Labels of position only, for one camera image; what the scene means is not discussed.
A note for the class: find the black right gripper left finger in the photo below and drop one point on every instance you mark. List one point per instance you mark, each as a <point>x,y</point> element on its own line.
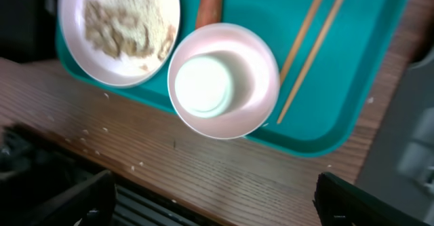
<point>91,202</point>

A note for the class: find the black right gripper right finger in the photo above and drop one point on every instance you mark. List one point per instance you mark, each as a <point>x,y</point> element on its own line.
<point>393,201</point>

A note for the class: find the pink bowl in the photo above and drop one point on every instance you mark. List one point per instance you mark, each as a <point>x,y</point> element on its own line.
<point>255,73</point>

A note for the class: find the wooden chopstick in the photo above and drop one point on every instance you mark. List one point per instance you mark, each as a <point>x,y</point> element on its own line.
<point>313,52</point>
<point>299,39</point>

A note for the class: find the white paper cup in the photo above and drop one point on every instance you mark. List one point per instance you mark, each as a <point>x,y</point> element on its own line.
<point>204,86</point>

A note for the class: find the grey dishwasher rack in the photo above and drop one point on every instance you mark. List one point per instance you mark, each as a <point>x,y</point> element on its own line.
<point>416,163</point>

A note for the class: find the white plate with food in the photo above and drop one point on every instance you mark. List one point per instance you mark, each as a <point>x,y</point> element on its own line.
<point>120,43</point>

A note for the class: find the orange carrot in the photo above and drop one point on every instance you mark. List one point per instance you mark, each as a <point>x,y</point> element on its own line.
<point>209,12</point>

